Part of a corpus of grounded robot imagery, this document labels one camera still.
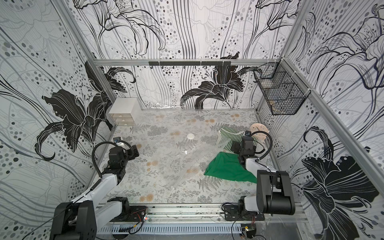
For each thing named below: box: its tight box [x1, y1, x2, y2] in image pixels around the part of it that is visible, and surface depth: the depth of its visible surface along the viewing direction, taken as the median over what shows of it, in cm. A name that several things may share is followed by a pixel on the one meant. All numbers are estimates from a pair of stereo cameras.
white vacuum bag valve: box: [187, 133, 195, 140], surface depth 104 cm
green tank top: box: [204, 151, 258, 184], surface depth 88 cm
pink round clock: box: [250, 123, 270, 140], surface depth 106 cm
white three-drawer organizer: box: [108, 97, 142, 127], surface depth 106 cm
